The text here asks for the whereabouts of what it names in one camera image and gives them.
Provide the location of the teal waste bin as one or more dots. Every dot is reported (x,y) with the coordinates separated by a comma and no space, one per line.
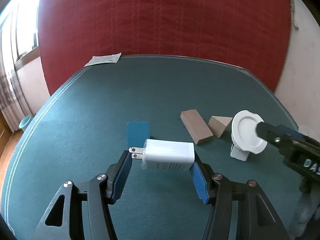
(25,122)

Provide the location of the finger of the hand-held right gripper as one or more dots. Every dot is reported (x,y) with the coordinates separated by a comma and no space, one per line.
(297,133)
(268,132)

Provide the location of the plain wooden wedge block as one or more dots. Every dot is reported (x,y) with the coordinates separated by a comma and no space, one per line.
(217,127)

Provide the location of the brown rectangular wooden block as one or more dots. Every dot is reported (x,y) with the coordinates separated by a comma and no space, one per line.
(197,127)

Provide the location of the person's right forearm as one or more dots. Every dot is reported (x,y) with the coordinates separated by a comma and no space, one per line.
(303,212)

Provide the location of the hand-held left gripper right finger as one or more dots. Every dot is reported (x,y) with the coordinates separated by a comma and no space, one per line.
(200,182)

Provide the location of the blue flat block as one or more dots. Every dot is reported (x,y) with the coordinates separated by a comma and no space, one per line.
(137,132)

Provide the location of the patterned curtain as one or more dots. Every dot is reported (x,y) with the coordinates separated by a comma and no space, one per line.
(12,92)

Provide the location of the white paper sachet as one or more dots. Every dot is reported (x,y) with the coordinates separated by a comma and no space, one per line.
(103,59)

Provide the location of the red quilted blanket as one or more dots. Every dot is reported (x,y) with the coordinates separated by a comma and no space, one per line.
(162,17)

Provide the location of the window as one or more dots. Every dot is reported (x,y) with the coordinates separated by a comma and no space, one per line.
(25,30)

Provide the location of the small white striped block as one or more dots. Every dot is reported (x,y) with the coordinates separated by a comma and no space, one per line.
(238,153)

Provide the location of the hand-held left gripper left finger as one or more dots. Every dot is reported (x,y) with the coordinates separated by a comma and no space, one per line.
(121,177)

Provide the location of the white plug charger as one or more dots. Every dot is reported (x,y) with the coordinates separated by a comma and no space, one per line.
(167,153)

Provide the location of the small white bowl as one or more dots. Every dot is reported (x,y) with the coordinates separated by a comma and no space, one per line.
(243,132)

